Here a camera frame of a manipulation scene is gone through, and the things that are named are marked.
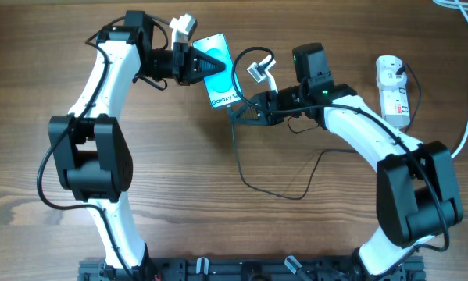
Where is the turquoise screen smartphone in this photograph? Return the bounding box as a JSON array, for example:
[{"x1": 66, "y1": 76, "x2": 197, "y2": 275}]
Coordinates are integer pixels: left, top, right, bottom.
[{"x1": 192, "y1": 33, "x2": 241, "y2": 108}]

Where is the black charging cable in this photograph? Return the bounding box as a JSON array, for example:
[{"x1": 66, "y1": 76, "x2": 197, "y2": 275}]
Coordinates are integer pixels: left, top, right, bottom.
[{"x1": 230, "y1": 63, "x2": 423, "y2": 201}]

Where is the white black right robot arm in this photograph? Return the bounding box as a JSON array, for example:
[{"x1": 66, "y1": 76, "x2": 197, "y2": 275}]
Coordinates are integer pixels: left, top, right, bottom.
[{"x1": 229, "y1": 43, "x2": 463, "y2": 280}]

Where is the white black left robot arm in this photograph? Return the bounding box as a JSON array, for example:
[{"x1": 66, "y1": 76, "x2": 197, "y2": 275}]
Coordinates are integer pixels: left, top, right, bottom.
[{"x1": 45, "y1": 10, "x2": 226, "y2": 280}]

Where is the white charger plug adapter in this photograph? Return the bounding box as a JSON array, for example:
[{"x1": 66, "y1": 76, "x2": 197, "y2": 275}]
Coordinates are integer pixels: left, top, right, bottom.
[{"x1": 376, "y1": 63, "x2": 407, "y2": 91}]

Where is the white power strip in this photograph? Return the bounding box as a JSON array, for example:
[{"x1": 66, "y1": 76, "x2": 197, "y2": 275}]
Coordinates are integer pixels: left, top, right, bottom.
[{"x1": 376, "y1": 55, "x2": 410, "y2": 129}]

